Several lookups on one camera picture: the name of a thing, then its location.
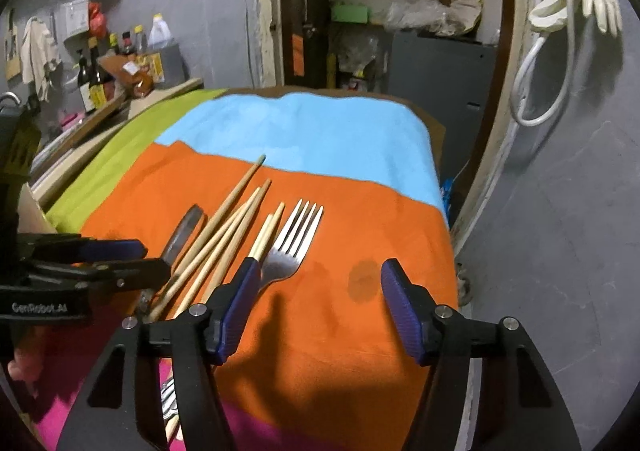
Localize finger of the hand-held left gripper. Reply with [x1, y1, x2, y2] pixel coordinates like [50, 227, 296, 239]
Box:
[20, 257, 172, 293]
[17, 233, 148, 266]

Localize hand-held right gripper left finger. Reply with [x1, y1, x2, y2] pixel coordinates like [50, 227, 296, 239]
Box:
[55, 257, 263, 451]

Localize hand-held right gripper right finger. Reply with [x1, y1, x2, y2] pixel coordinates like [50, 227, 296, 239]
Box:
[381, 258, 583, 451]

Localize wooden chopstick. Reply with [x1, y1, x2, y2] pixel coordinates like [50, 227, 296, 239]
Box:
[247, 214, 273, 259]
[172, 179, 273, 321]
[250, 202, 286, 261]
[147, 187, 263, 323]
[169, 155, 267, 279]

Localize metal fork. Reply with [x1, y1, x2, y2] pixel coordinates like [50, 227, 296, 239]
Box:
[160, 199, 324, 424]

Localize person's left hand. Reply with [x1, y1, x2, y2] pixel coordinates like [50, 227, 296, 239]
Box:
[7, 348, 46, 384]

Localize dark wine bottle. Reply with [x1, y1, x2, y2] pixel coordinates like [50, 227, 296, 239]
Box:
[76, 56, 97, 114]

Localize white hanging towel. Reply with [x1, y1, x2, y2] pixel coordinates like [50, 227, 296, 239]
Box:
[20, 16, 62, 100]

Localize hanging wooden board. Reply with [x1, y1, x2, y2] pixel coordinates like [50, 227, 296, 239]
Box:
[4, 22, 22, 80]

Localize dark bottle with yellow label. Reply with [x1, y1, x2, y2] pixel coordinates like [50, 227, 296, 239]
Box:
[89, 37, 116, 108]

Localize orange brown packet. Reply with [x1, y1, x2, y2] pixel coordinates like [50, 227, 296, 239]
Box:
[99, 53, 157, 98]

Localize red plastic bag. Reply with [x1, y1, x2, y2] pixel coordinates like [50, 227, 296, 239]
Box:
[87, 2, 109, 40]

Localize colourful striped cloth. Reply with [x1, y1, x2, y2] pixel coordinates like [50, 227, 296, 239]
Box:
[45, 86, 458, 451]

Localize large plastic oil jug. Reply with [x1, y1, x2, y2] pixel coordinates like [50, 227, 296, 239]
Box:
[146, 13, 186, 88]

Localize grey cabinet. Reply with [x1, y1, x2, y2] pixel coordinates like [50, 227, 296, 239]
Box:
[387, 28, 497, 184]

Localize clear plastic bag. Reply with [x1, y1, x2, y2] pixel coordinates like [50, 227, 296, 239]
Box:
[384, 0, 482, 38]

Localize green box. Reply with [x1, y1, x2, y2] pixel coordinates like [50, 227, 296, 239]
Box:
[331, 1, 374, 25]

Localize small white wall basket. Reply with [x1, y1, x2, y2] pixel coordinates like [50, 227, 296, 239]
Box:
[61, 0, 92, 38]

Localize wooden door frame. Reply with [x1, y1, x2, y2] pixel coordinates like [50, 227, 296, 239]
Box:
[257, 0, 541, 257]

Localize white hose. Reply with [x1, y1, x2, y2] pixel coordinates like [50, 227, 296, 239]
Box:
[509, 0, 588, 128]

